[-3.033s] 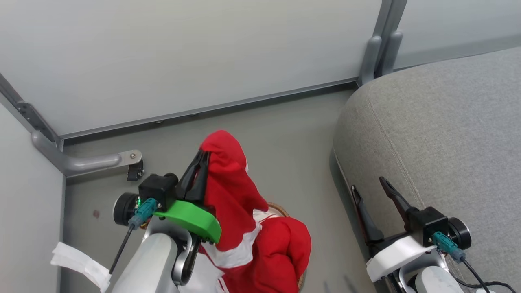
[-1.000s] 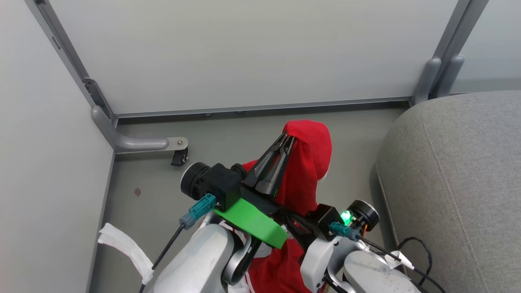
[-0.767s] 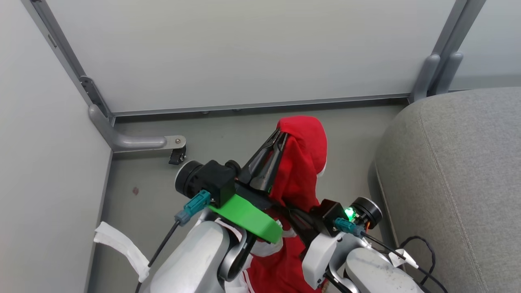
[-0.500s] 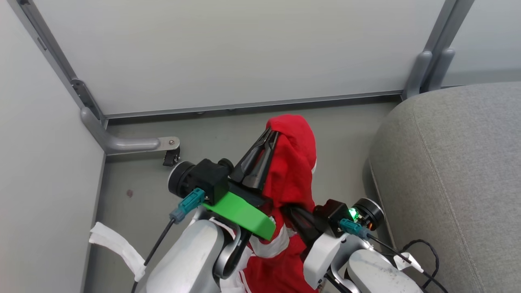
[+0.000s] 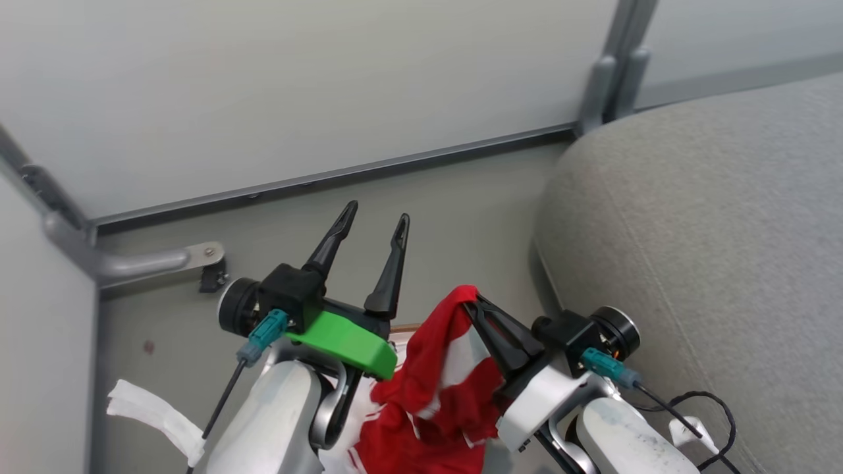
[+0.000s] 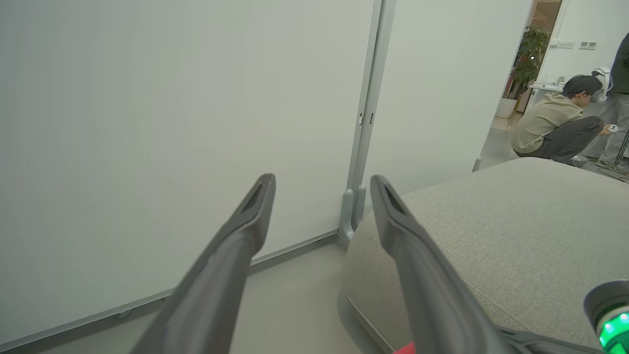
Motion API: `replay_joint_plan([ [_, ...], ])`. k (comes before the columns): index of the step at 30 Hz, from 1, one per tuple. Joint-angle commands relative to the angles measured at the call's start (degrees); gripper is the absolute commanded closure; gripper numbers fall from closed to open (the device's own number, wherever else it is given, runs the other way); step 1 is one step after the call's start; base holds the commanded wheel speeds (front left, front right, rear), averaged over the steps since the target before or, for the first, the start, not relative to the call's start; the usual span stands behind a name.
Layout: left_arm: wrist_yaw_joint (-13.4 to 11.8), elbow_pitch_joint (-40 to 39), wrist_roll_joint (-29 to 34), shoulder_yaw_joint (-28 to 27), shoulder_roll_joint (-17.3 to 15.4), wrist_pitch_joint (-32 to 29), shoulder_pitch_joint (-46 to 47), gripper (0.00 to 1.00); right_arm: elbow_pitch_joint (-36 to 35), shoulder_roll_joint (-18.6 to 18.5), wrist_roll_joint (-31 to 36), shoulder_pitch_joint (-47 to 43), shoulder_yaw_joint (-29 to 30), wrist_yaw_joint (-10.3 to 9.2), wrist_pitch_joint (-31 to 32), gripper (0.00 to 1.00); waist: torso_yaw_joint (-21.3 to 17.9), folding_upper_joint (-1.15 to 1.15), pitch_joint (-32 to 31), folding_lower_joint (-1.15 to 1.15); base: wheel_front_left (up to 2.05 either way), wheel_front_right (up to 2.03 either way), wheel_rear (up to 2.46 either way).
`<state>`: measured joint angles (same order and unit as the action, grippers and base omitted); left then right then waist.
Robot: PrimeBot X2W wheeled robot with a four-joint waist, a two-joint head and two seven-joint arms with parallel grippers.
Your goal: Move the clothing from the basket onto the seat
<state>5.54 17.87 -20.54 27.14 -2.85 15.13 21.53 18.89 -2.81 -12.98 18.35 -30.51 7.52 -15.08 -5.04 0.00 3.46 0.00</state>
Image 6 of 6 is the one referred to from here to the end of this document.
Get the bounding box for crouching person in beige hoodie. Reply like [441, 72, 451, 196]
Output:
[511, 75, 612, 166]

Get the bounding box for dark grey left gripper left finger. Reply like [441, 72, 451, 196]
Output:
[129, 173, 276, 354]

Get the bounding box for standing person in dark top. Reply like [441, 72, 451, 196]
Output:
[596, 32, 629, 173]

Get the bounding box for grey fabric sofa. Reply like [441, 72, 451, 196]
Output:
[343, 157, 629, 354]

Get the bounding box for black floor cables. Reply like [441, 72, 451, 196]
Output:
[596, 158, 629, 183]

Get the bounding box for white plant pot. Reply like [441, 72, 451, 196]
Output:
[495, 97, 518, 119]

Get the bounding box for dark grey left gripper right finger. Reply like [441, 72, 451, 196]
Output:
[370, 175, 514, 354]

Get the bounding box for green potted plant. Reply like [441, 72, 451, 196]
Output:
[508, 26, 551, 101]

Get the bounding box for white partition panel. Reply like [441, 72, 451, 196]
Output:
[364, 0, 534, 212]
[0, 0, 376, 351]

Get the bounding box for grey partition post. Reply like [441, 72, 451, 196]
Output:
[338, 0, 384, 242]
[353, 0, 397, 217]

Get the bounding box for white table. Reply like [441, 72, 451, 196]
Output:
[528, 81, 566, 95]

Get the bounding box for white VR headset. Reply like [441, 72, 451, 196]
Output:
[591, 67, 613, 103]

